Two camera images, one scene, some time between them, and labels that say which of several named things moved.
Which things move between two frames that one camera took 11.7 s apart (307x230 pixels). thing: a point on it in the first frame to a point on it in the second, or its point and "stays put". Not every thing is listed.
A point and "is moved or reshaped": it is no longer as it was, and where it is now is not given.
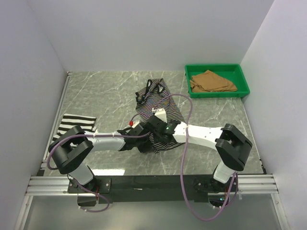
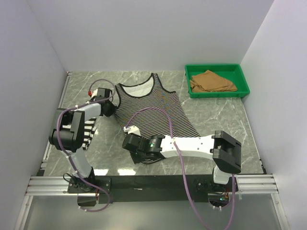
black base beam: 153,189 stays put
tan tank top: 208,81 stays put
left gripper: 148,146 to 112,110
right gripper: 166,123 to 137,160
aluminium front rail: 248,185 stays put
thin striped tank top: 154,96 is moved or reshaped
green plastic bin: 232,73 stays put
